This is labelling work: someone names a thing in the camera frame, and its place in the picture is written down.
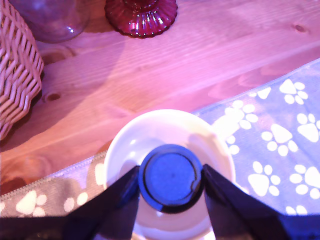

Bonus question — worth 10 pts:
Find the cartoon print ceramic mug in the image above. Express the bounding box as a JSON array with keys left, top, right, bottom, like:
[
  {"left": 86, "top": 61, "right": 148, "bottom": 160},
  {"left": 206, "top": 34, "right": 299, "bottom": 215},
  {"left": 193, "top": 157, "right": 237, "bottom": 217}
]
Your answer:
[{"left": 103, "top": 109, "right": 236, "bottom": 240}]

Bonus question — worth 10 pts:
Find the paw print cloth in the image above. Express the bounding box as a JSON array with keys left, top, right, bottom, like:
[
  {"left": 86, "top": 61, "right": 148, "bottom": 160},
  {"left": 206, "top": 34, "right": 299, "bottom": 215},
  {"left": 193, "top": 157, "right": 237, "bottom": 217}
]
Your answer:
[{"left": 0, "top": 57, "right": 320, "bottom": 240}]

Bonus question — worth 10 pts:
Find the red glass goblet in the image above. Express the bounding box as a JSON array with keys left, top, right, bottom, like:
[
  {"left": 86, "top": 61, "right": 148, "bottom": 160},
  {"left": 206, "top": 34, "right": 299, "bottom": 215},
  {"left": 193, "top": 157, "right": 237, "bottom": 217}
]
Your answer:
[{"left": 104, "top": 0, "right": 179, "bottom": 39}]

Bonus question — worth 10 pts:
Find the clear bottle with dark cap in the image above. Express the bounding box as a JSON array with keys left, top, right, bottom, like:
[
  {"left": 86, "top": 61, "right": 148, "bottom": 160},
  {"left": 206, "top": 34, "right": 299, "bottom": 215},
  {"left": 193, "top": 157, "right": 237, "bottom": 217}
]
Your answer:
[{"left": 9, "top": 0, "right": 91, "bottom": 44}]

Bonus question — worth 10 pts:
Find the wicker basket with handle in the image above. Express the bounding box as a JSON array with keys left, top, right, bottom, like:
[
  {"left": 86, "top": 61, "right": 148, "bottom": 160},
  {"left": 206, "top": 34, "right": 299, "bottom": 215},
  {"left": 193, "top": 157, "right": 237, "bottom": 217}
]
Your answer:
[{"left": 0, "top": 0, "right": 45, "bottom": 141}]

